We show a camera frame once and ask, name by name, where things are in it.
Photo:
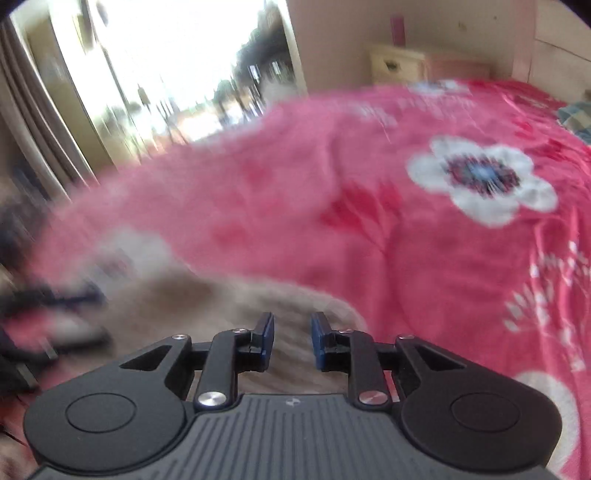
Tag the blue plaid cloth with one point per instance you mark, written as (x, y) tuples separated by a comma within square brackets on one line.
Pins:
[(576, 120)]

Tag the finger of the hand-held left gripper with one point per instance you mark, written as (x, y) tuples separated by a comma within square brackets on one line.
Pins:
[(83, 342), (69, 296)]

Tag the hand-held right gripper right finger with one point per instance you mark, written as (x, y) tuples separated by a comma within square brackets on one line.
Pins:
[(316, 338)]

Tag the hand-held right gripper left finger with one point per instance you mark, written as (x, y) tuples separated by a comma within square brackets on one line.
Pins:
[(268, 335)]

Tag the cream nightstand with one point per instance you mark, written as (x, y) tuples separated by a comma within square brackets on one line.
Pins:
[(397, 64)]

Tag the grey curtain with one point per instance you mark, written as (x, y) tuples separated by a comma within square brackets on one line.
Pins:
[(37, 115)]

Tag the beige houndstooth knit coat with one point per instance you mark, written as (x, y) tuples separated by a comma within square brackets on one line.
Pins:
[(240, 300)]

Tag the pink floral blanket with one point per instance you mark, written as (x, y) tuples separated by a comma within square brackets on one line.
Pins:
[(323, 184)]

